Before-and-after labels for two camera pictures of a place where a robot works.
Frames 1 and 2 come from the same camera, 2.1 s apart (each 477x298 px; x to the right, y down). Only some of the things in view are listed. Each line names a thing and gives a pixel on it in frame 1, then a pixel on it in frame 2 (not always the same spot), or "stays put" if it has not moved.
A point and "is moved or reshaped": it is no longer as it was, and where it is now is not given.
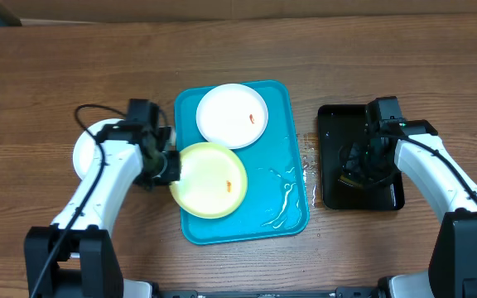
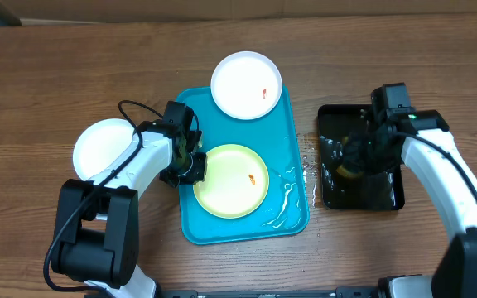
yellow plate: [213, 181] is moved or reshaped
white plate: [87, 152] stays put
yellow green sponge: [350, 182] is moved or reshaped
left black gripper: [175, 175] to [199, 175]
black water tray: [338, 124] stays put
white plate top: [233, 115] to [246, 85]
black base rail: [339, 292] stays put
